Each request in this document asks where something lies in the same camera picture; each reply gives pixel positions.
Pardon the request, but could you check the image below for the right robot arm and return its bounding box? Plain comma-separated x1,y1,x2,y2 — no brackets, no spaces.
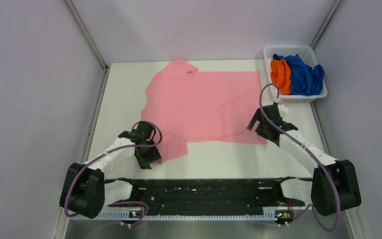
247,103,362,216

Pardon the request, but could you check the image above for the right aluminium corner post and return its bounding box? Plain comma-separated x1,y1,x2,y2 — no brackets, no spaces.
310,0,345,49

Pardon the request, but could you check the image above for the pink t shirt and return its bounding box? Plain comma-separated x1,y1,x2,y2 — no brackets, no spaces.
141,60,267,161

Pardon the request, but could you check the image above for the aluminium corner post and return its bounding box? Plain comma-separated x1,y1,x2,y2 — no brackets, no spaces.
310,0,345,49
63,0,109,72

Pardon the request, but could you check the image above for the left aluminium corner post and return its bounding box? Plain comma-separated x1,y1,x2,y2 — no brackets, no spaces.
63,0,109,72

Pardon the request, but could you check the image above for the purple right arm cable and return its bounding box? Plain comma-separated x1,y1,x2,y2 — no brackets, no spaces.
259,83,342,232

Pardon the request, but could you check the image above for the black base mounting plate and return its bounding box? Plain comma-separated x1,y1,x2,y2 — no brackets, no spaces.
105,178,305,217

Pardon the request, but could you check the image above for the orange t shirt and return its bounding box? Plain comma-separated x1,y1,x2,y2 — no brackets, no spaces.
270,59,291,95

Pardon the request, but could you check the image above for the white slotted cable duct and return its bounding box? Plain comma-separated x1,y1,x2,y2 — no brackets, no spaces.
71,208,294,222

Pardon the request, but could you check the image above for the blue t shirt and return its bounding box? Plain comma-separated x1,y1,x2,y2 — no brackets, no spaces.
273,54,325,96

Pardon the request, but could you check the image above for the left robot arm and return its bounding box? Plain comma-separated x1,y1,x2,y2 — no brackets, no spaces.
60,120,163,219

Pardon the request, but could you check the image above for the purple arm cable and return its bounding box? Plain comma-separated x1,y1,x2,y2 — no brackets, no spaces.
259,83,342,232
64,120,163,228

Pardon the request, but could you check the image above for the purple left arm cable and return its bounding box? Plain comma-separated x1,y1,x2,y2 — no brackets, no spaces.
64,120,163,228

